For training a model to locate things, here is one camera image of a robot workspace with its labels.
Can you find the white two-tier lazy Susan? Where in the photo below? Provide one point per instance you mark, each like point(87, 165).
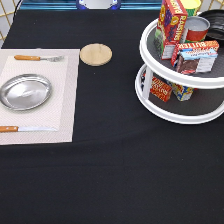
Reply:
point(205, 105)

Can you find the black bowl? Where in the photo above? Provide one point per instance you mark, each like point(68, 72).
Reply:
point(216, 19)

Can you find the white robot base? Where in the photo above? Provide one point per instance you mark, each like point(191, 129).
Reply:
point(98, 4)

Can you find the round silver metal plate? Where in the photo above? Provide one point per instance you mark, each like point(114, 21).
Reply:
point(25, 92)

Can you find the red box lower shelf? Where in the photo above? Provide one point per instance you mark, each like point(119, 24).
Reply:
point(160, 89)

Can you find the beige woven placemat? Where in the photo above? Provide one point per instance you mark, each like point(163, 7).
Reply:
point(58, 111)

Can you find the round wooden coaster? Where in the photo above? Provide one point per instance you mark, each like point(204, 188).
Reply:
point(95, 54)

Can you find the blue yellow box lower shelf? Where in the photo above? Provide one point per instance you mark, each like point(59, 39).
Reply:
point(182, 93)

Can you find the red butter box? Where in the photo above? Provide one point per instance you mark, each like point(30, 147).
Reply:
point(198, 57)

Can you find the red raisins box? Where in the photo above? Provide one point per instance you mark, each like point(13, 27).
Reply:
point(170, 25)

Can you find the red labelled tin can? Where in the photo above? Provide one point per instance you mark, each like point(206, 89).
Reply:
point(195, 29)

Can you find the green yellow parmesan canister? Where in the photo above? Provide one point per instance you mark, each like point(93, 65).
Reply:
point(191, 6)

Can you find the wooden handled fork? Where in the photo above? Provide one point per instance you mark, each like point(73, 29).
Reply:
point(38, 58)

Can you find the wooden handled knife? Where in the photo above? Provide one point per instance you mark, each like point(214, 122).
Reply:
point(5, 129)

